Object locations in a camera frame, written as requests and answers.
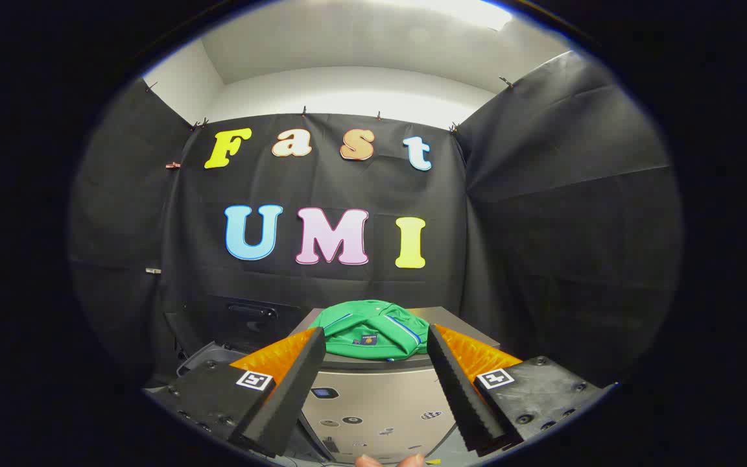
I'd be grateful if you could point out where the grey metal cabinet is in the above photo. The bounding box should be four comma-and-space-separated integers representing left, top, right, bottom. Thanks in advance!
286, 306, 501, 465

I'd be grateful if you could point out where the dark washing machine lid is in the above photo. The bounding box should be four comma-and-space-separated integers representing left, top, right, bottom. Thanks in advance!
185, 295, 304, 354

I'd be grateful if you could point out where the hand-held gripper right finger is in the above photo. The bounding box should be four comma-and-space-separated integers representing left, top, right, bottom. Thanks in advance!
426, 324, 618, 454

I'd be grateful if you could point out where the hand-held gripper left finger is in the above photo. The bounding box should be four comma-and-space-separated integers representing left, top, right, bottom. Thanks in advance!
145, 327, 327, 458

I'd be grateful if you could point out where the dark grey washing machine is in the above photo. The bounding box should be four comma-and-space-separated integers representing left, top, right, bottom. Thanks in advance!
166, 295, 309, 393

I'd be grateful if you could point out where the green polo shirt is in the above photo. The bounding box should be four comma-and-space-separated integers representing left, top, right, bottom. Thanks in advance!
309, 300, 429, 362

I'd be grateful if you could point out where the black backdrop cloth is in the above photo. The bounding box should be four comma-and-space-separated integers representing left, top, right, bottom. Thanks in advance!
69, 51, 682, 391

